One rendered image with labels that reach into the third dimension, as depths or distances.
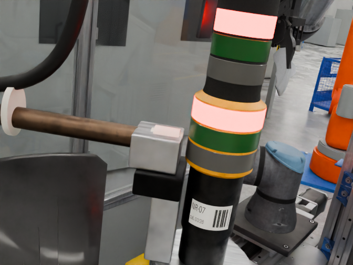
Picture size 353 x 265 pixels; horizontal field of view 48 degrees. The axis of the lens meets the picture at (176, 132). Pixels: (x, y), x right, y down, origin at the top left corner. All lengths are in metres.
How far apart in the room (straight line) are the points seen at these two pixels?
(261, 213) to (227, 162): 0.94
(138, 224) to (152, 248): 1.18
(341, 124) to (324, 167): 0.48
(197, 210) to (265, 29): 0.11
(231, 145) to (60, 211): 0.20
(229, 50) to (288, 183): 0.92
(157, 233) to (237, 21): 0.14
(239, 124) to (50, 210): 0.21
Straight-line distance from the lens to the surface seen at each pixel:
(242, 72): 0.22
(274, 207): 1.15
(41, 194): 0.38
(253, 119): 0.23
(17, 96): 0.27
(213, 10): 0.25
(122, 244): 1.44
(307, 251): 1.32
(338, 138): 4.28
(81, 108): 1.07
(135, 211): 1.41
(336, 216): 1.30
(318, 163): 4.42
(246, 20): 0.22
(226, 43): 0.22
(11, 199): 0.39
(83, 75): 1.05
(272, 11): 0.22
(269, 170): 1.10
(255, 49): 0.22
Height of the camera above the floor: 1.63
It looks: 19 degrees down
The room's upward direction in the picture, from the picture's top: 8 degrees clockwise
